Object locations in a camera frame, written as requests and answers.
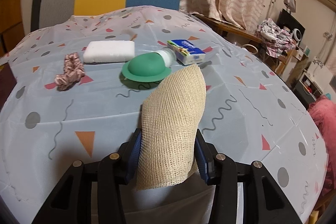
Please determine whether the pile of clothes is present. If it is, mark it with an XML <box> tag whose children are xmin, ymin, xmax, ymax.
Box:
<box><xmin>257</xmin><ymin>18</ymin><xmax>297</xmax><ymax>58</ymax></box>

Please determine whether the white dotted box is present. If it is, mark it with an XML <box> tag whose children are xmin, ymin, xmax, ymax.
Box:
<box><xmin>307</xmin><ymin>56</ymin><xmax>334</xmax><ymax>85</ymax></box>

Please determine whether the pink scrunchie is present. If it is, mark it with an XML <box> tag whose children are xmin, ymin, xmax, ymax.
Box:
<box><xmin>54</xmin><ymin>52</ymin><xmax>85</xmax><ymax>91</ymax></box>

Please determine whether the beige mesh loofah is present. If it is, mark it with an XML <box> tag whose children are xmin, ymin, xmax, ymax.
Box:
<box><xmin>136</xmin><ymin>64</ymin><xmax>206</xmax><ymax>190</ymax></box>

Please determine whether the green silicone bottle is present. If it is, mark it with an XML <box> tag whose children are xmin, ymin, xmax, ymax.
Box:
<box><xmin>121</xmin><ymin>49</ymin><xmax>177</xmax><ymax>83</ymax></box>

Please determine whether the white power cable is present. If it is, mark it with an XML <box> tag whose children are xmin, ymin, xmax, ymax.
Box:
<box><xmin>241</xmin><ymin>43</ymin><xmax>259</xmax><ymax>54</ymax></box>

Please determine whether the white sponge block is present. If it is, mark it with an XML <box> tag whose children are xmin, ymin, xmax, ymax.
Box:
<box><xmin>83</xmin><ymin>40</ymin><xmax>135</xmax><ymax>64</ymax></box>

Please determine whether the white steam iron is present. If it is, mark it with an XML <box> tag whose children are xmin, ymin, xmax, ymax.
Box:
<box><xmin>285</xmin><ymin>0</ymin><xmax>298</xmax><ymax>13</ymax></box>

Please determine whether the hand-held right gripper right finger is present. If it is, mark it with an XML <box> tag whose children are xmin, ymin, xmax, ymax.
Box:
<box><xmin>194</xmin><ymin>129</ymin><xmax>303</xmax><ymax>224</ymax></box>

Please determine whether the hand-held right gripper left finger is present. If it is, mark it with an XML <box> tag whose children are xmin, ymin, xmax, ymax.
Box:
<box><xmin>31</xmin><ymin>128</ymin><xmax>143</xmax><ymax>224</ymax></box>

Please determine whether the wooden wardrobe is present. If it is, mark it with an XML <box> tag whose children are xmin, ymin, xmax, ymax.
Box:
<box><xmin>0</xmin><ymin>0</ymin><xmax>25</xmax><ymax>58</ymax></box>

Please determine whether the black monitor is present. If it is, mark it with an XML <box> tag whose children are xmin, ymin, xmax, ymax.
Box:
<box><xmin>278</xmin><ymin>9</ymin><xmax>306</xmax><ymax>41</ymax></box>

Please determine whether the blue tissue pack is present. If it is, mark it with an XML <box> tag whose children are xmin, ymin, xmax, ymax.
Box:
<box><xmin>167</xmin><ymin>39</ymin><xmax>206</xmax><ymax>65</ymax></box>

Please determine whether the wooden side table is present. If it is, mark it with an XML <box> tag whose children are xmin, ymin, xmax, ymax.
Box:
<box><xmin>193</xmin><ymin>13</ymin><xmax>263</xmax><ymax>46</ymax></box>

